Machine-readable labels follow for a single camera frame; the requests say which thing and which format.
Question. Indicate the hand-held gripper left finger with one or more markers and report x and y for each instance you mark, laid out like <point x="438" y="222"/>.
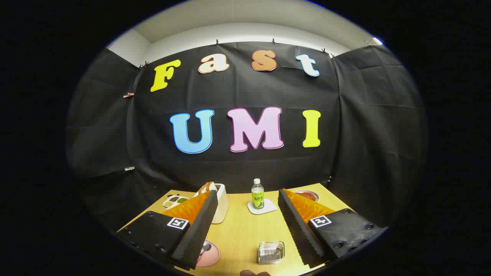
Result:
<point x="197" y="234"/>

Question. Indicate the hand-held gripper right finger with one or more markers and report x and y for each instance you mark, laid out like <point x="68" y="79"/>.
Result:
<point x="297" y="230"/>

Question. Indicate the pink plate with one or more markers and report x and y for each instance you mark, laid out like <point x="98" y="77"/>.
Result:
<point x="212" y="257"/>

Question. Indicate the perforated metal basket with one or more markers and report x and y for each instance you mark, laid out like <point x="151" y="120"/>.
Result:
<point x="271" y="253"/>

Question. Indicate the oval dish with meat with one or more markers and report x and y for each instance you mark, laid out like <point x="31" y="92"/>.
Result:
<point x="309" y="196"/>

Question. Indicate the white coaster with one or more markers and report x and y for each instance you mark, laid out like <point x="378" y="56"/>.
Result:
<point x="268" y="207"/>

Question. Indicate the white toaster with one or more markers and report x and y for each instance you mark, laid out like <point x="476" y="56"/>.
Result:
<point x="222" y="205"/>

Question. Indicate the white divided dish with beans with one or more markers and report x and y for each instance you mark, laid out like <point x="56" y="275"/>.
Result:
<point x="174" y="201"/>

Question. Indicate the brown crust bread slice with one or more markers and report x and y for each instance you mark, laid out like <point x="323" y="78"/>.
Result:
<point x="213" y="186"/>
<point x="203" y="187"/>

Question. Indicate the green label drink bottle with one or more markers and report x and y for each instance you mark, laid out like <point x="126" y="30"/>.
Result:
<point x="257" y="195"/>

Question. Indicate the red clip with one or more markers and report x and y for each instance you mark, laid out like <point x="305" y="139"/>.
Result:
<point x="128" y="95"/>

